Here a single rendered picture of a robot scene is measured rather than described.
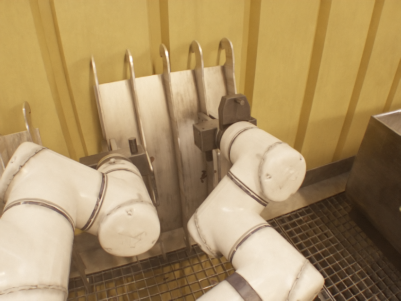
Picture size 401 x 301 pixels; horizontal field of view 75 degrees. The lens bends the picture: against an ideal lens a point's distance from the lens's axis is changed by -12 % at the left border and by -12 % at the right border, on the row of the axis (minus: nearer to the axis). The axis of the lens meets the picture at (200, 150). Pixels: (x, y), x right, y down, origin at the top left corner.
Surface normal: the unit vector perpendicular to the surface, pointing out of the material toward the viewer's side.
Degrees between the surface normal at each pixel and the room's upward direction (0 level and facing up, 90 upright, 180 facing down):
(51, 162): 35
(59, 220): 52
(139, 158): 77
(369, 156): 90
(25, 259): 40
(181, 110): 67
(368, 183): 90
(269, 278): 16
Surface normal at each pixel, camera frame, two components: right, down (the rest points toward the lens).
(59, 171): 0.61, -0.70
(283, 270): -0.19, -0.70
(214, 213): -0.55, -0.38
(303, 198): 0.00, -0.80
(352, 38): 0.36, 0.55
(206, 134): 0.35, 0.36
